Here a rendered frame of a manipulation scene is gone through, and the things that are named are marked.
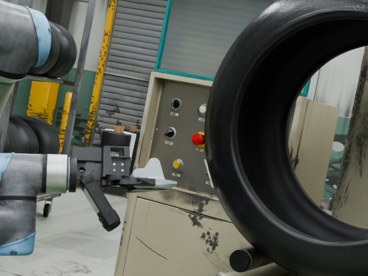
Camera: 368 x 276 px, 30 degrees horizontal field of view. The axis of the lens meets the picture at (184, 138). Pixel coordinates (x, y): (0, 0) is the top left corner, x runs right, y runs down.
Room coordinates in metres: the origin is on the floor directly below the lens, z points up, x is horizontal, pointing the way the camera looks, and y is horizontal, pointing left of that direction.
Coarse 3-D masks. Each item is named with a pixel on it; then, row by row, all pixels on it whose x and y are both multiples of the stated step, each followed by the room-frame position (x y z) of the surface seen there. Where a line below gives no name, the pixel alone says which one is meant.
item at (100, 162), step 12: (72, 156) 1.32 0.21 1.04; (84, 156) 1.33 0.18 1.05; (96, 156) 1.33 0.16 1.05; (108, 156) 1.32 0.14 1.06; (120, 156) 1.32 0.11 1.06; (72, 168) 1.30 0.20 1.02; (84, 168) 1.33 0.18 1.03; (96, 168) 1.33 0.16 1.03; (108, 168) 1.31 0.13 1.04; (120, 168) 1.33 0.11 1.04; (72, 180) 1.30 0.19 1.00; (96, 180) 1.32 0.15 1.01; (108, 180) 1.30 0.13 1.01; (72, 192) 1.32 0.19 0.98; (108, 192) 1.36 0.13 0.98; (120, 192) 1.36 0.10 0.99
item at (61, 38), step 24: (24, 0) 4.66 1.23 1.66; (72, 0) 5.96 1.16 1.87; (72, 48) 5.67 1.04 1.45; (48, 72) 5.59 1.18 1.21; (72, 96) 5.89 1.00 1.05; (0, 120) 4.66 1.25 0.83; (24, 120) 5.60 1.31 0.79; (72, 120) 5.88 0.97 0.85; (0, 144) 4.66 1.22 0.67; (24, 144) 5.16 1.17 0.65; (48, 144) 5.57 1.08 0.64
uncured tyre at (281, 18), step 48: (288, 0) 1.35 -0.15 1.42; (336, 0) 1.29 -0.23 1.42; (240, 48) 1.37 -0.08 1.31; (288, 48) 1.59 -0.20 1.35; (336, 48) 1.57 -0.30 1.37; (240, 96) 1.37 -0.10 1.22; (288, 96) 1.62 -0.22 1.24; (240, 144) 1.57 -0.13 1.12; (288, 144) 1.63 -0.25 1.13; (240, 192) 1.34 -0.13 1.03; (288, 192) 1.59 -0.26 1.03; (288, 240) 1.28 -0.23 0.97; (336, 240) 1.52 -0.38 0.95
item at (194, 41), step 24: (168, 0) 2.35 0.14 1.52; (192, 0) 2.31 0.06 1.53; (216, 0) 2.27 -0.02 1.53; (240, 0) 2.23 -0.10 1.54; (264, 0) 2.19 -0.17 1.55; (168, 24) 2.35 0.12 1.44; (192, 24) 2.31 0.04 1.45; (216, 24) 2.26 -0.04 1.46; (240, 24) 2.22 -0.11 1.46; (168, 48) 2.34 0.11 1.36; (192, 48) 2.30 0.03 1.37; (216, 48) 2.26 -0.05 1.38; (168, 72) 2.33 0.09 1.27; (192, 72) 2.29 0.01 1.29; (216, 72) 2.25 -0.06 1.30
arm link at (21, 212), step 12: (0, 204) 1.27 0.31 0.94; (12, 204) 1.26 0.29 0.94; (24, 204) 1.27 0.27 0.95; (36, 204) 1.30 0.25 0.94; (0, 216) 1.23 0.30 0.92; (12, 216) 1.25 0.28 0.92; (24, 216) 1.26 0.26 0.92; (0, 228) 1.23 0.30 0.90; (12, 228) 1.24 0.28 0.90; (24, 228) 1.26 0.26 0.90; (0, 240) 1.24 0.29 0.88; (12, 240) 1.25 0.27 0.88; (24, 240) 1.25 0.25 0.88; (0, 252) 1.25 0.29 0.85; (12, 252) 1.25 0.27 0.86; (24, 252) 1.25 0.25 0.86
